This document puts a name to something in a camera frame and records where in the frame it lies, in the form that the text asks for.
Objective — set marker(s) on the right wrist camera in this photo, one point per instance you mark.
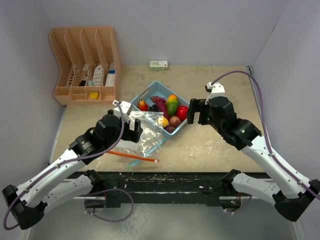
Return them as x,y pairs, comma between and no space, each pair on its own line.
214,90

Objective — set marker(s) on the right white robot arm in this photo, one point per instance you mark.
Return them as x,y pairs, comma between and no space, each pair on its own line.
290,192

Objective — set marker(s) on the red apple toy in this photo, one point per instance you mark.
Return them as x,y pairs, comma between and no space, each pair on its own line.
181,112

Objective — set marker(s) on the red grapes toy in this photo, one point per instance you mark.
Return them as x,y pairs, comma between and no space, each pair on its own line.
158,99

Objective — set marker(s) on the purple eggplant toy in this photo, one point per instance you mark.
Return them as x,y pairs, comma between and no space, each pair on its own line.
163,108

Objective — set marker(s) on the clear zip top bag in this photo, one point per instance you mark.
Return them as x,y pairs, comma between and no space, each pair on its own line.
152,133

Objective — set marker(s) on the black white card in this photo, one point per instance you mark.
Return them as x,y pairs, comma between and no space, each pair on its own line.
84,76

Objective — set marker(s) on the black grapes toy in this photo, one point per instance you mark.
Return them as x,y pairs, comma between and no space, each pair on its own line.
153,108

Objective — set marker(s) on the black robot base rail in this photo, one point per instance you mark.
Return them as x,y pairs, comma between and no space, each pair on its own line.
204,188

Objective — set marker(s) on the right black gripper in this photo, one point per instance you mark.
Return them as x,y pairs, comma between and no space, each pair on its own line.
194,107

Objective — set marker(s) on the brown onion toy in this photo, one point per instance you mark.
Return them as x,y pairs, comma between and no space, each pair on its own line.
174,121

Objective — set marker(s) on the mango toy fruit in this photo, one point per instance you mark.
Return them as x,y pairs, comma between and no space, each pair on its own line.
172,104

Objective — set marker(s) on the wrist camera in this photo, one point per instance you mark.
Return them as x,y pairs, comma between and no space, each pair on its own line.
214,90
125,107

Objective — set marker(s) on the white blue tube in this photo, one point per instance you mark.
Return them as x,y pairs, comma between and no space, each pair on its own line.
111,76

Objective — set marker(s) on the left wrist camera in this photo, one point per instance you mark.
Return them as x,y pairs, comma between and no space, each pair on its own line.
125,107

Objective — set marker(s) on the teal plastic strip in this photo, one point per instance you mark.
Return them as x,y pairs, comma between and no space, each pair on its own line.
150,151

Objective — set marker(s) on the yellow sponge block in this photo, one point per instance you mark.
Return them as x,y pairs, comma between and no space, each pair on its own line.
94,96

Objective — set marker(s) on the small green white box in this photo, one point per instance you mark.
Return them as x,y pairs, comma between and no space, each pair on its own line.
158,65

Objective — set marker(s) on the white patterned pouch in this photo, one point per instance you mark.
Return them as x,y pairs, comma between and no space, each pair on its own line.
97,77

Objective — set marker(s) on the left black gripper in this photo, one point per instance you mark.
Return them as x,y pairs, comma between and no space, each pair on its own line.
132,135

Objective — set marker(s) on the yellow lemon toy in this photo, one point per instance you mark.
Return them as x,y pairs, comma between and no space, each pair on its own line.
162,121

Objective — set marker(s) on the orange desk organizer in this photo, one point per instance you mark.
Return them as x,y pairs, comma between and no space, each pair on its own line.
89,62

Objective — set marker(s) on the blue plastic basket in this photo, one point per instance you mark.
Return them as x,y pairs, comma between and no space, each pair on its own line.
158,89

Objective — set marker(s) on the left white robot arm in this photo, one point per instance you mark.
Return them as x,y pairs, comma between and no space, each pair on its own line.
28,202

